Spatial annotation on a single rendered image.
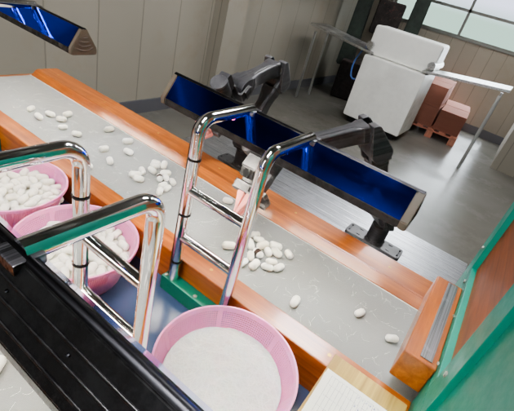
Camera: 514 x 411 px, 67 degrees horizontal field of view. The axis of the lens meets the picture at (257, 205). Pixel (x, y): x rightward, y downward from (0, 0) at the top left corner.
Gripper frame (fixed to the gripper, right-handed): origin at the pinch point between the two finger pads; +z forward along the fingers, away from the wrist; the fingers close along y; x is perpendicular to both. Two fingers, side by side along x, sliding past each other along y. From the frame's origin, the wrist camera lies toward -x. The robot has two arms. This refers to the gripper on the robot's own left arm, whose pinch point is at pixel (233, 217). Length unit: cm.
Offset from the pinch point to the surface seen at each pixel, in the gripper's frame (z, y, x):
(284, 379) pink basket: 23.9, 34.1, -11.3
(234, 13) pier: -200, -201, 155
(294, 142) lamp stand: -11.0, 16.2, -32.4
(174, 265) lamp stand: 18.9, 0.5, -11.4
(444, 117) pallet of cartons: -334, -13, 361
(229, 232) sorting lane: 3.2, -0.9, 5.5
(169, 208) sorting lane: 7.2, -18.8, 1.7
